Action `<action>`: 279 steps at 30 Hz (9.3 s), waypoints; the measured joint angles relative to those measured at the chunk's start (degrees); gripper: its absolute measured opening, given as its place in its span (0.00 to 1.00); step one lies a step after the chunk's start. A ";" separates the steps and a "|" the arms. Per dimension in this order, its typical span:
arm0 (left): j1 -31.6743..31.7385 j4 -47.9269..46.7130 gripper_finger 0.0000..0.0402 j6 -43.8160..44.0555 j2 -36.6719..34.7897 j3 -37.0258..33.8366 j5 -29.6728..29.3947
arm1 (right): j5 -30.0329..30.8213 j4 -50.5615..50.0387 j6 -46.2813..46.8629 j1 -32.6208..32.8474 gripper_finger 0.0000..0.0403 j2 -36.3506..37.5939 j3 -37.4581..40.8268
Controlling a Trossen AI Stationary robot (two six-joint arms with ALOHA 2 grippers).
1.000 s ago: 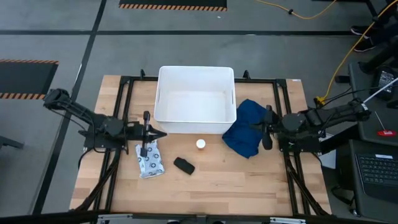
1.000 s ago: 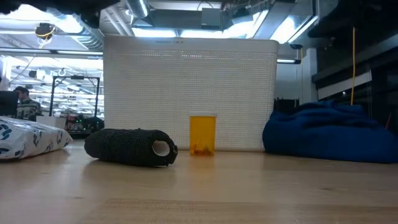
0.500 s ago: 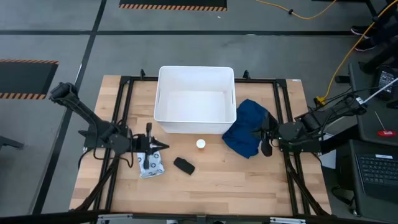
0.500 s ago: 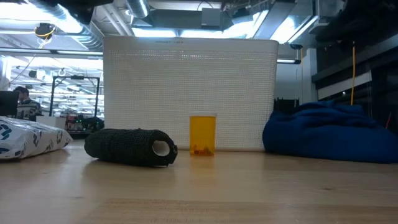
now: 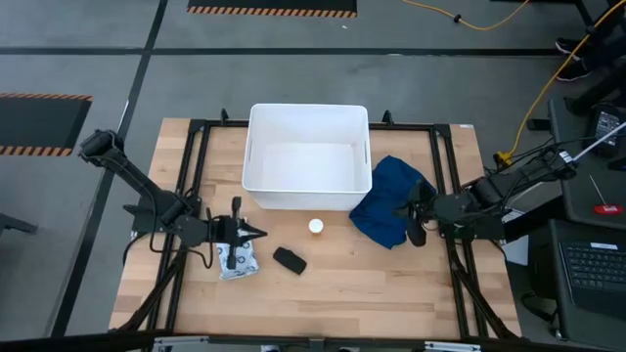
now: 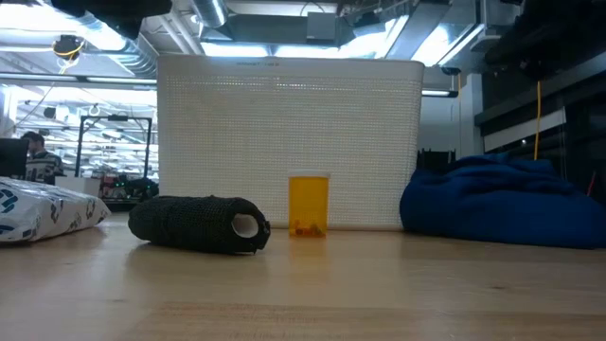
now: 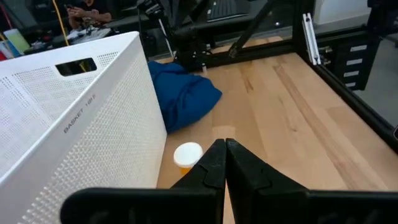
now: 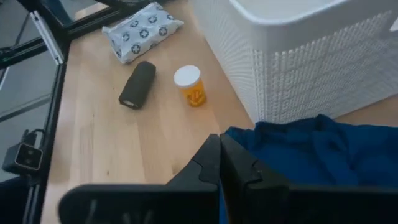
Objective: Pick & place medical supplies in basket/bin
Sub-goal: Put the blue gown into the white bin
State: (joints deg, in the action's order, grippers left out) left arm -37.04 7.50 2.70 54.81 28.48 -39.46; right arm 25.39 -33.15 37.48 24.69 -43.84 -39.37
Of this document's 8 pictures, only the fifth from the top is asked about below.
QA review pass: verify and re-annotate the black laptop keyboard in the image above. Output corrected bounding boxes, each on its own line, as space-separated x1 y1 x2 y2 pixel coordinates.
557 239 626 322

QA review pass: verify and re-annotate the white plastic bin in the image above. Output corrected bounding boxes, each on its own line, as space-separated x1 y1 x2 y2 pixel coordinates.
242 103 373 212

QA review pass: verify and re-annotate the thin white stick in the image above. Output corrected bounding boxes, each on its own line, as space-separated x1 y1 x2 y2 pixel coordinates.
588 174 608 206

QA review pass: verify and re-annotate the black floor stand foot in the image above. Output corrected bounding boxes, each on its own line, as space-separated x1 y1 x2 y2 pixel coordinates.
0 212 39 240

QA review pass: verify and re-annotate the person's shoe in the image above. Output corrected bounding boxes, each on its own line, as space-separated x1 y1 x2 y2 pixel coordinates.
556 59 593 83
555 37 587 61

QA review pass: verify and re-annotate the black metal table frame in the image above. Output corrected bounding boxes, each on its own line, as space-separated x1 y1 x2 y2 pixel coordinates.
110 108 522 343

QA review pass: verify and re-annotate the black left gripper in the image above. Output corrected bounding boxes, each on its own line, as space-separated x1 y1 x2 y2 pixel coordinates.
209 196 269 271

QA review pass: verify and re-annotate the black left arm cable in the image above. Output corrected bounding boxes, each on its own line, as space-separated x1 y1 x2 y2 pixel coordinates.
121 207 216 270

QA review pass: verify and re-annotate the dark grey side desk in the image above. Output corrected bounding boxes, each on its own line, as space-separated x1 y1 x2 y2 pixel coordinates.
547 96 626 231

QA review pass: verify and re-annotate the black tripod stand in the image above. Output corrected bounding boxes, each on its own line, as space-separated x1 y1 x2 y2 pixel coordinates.
574 0 626 35

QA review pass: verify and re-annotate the dark blue cloth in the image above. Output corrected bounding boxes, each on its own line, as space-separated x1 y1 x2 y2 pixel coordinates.
348 154 438 250

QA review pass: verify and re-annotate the yellow extension cable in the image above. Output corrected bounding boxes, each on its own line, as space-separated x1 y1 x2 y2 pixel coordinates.
493 0 626 167
400 0 531 32

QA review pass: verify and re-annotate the white patterned packet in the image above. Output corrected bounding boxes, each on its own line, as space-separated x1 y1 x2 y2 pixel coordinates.
216 238 261 282

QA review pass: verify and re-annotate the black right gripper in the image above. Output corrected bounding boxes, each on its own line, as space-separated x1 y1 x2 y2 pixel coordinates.
393 179 439 248

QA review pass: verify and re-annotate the black labelled power adapter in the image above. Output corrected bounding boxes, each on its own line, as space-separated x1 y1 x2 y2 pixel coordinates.
585 104 626 158

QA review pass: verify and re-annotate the black diagonal stand leg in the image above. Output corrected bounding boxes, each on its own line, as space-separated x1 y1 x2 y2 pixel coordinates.
561 72 626 117

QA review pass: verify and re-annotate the person's leg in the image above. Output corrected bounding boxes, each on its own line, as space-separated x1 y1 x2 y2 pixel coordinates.
579 14 626 72

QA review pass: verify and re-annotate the white rod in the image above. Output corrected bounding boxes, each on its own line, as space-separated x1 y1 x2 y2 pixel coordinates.
571 120 626 162

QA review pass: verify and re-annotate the red disc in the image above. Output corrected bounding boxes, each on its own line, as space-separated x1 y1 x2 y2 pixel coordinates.
593 203 625 217

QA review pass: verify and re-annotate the black lower desk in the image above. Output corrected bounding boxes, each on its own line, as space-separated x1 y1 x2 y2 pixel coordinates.
526 218 626 351

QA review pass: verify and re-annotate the black camera mount rail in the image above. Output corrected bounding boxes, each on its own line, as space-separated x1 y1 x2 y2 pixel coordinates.
0 330 626 352

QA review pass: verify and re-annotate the black hazard-striped floor mat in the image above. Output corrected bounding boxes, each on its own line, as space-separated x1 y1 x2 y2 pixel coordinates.
0 92 94 157
186 0 358 20

